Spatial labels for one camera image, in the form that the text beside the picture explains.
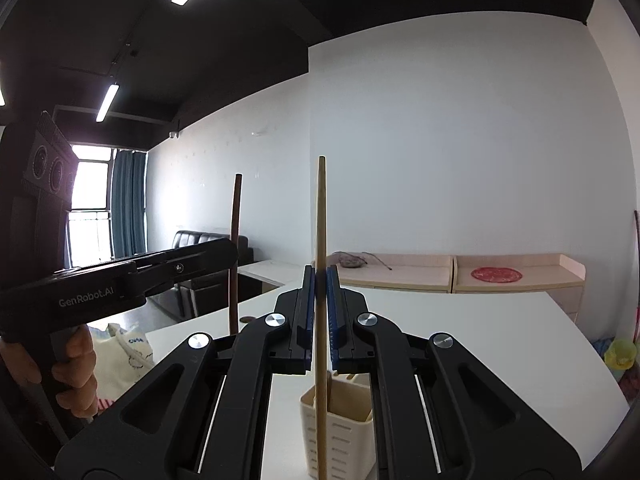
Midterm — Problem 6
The cream plastic utensil holder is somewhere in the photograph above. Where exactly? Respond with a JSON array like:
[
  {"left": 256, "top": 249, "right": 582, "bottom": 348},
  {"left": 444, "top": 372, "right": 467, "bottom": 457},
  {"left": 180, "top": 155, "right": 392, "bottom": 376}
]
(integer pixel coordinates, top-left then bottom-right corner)
[{"left": 326, "top": 373, "right": 376, "bottom": 480}]

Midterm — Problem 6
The teal curtain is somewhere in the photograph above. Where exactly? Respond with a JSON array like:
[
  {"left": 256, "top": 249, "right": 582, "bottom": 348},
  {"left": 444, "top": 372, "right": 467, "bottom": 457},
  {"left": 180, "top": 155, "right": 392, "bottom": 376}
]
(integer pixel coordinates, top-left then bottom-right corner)
[{"left": 111, "top": 150, "right": 146, "bottom": 259}]

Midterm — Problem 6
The cream canvas tote bag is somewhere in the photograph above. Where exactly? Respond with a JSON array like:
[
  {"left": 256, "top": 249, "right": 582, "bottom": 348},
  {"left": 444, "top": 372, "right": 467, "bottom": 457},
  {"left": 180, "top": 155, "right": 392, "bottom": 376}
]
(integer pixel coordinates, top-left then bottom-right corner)
[{"left": 90, "top": 323, "right": 155, "bottom": 413}]

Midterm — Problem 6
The window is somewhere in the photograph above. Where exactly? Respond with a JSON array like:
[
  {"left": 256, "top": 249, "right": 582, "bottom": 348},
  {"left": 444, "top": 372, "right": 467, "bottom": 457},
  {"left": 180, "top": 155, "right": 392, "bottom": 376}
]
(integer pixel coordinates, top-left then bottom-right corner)
[{"left": 68, "top": 144, "right": 115, "bottom": 268}]

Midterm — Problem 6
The dark wooden chopstick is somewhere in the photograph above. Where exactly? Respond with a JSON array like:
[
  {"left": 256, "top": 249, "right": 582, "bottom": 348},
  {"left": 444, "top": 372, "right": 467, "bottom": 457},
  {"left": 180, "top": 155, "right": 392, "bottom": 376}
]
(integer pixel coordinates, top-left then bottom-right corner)
[{"left": 228, "top": 172, "right": 244, "bottom": 337}]

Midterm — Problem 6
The person left hand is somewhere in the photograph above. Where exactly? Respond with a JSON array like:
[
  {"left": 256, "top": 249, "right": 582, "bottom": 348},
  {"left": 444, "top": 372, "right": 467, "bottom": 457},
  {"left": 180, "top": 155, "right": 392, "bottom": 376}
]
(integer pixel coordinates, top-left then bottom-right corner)
[{"left": 1, "top": 325, "right": 98, "bottom": 419}]

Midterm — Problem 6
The ceiling strip light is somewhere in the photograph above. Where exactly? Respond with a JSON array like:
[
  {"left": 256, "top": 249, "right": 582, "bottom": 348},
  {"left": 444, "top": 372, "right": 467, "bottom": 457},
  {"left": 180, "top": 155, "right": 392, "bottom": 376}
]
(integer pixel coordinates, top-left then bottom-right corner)
[{"left": 96, "top": 84, "right": 119, "bottom": 122}]

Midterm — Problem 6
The red round mat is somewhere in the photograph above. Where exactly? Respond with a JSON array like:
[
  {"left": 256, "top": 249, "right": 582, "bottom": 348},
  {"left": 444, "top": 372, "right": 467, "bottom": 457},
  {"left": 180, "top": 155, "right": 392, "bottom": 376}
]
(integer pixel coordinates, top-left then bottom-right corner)
[{"left": 471, "top": 266, "right": 523, "bottom": 284}]

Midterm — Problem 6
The wooden chopstick separate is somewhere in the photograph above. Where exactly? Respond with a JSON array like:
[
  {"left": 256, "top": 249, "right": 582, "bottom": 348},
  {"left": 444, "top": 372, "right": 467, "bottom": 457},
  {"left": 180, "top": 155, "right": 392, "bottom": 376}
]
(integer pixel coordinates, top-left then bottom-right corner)
[{"left": 314, "top": 156, "right": 328, "bottom": 480}]

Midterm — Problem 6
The black leather sofa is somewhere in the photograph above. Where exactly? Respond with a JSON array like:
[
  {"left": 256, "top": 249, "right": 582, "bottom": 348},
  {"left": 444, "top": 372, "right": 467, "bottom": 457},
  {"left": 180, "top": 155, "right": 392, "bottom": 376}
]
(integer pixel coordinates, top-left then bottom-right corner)
[{"left": 146, "top": 228, "right": 266, "bottom": 323}]

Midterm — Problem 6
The pink wooden cabinet right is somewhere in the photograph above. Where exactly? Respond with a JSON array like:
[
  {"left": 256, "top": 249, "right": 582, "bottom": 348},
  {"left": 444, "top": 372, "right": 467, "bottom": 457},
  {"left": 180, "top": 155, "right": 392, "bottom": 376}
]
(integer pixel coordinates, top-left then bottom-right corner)
[{"left": 452, "top": 254, "right": 587, "bottom": 323}]

